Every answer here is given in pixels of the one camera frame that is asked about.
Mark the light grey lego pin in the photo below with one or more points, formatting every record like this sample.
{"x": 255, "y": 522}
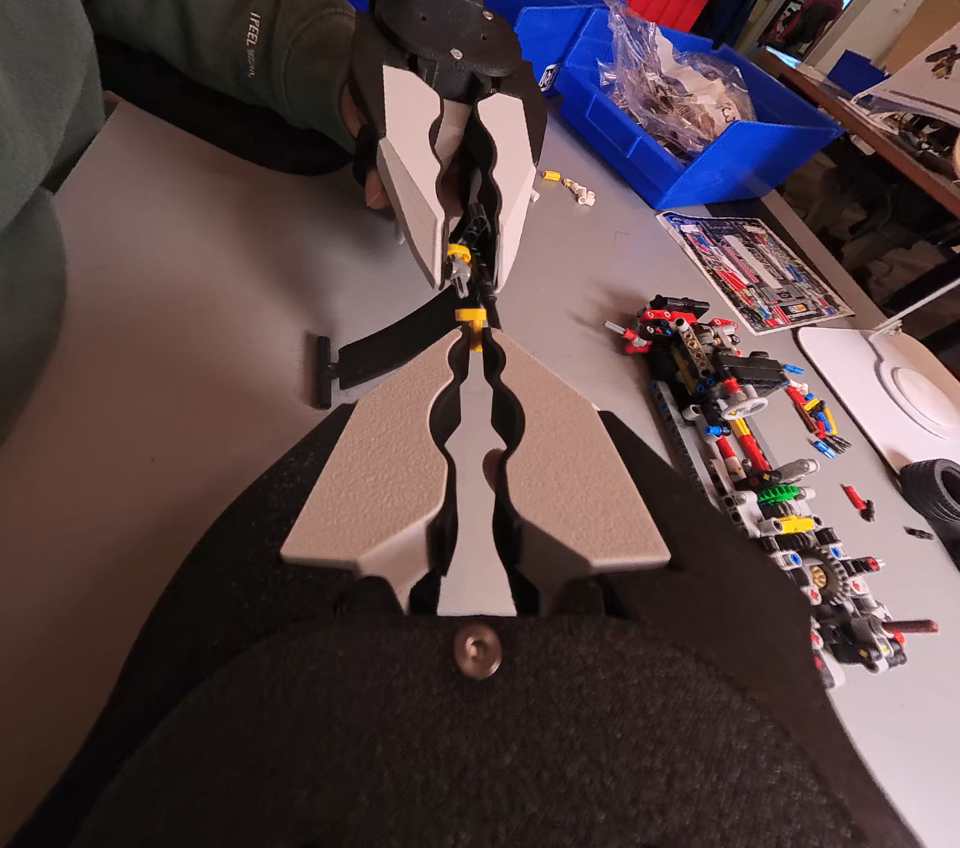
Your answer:
{"x": 460, "y": 278}

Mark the small blue box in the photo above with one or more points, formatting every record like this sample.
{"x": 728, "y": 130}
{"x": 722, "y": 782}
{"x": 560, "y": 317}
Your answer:
{"x": 859, "y": 72}

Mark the person's left hand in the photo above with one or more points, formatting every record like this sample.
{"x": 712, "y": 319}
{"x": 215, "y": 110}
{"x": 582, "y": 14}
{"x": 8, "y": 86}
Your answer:
{"x": 375, "y": 188}

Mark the colourful instruction booklet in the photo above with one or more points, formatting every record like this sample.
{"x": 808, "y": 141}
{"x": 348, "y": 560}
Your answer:
{"x": 757, "y": 270}

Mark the person's left forearm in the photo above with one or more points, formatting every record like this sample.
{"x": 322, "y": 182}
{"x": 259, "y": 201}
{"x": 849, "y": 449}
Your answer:
{"x": 210, "y": 0}

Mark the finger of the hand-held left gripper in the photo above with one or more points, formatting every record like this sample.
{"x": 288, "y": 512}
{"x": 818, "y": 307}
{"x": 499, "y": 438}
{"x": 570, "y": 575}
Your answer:
{"x": 409, "y": 150}
{"x": 517, "y": 173}

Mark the pile of small lego pieces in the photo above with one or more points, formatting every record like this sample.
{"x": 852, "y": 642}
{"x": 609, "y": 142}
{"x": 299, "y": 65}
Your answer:
{"x": 821, "y": 420}

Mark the small black lego pin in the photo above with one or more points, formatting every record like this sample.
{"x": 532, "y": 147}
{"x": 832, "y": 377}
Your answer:
{"x": 919, "y": 533}

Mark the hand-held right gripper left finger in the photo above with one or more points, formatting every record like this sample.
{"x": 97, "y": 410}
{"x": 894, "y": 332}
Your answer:
{"x": 367, "y": 488}

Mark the black curved lego panel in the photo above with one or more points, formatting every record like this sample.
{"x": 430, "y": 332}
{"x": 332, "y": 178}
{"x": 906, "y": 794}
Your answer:
{"x": 390, "y": 345}

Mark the brown wooden desk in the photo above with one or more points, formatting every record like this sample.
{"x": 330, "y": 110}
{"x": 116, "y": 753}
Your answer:
{"x": 885, "y": 150}

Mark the black lego tyre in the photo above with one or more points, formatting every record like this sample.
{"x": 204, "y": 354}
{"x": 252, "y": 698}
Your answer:
{"x": 937, "y": 492}

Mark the person's green sweatshirt torso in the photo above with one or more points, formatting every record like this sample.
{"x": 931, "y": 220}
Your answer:
{"x": 37, "y": 150}

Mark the red black lego pin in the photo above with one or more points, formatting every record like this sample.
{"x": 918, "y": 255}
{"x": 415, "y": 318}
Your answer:
{"x": 857, "y": 501}

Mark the white printed paper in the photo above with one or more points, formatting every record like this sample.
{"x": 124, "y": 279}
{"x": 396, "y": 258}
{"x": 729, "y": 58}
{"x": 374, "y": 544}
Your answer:
{"x": 915, "y": 87}

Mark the plastic bag of lego parts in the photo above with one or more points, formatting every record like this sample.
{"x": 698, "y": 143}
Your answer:
{"x": 675, "y": 90}

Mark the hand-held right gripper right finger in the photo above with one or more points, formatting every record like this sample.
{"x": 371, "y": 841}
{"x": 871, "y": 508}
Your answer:
{"x": 585, "y": 488}

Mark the lego car chassis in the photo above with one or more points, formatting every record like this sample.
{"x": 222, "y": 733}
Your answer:
{"x": 750, "y": 473}

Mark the large blue storage bin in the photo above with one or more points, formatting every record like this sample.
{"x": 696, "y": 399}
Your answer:
{"x": 720, "y": 158}

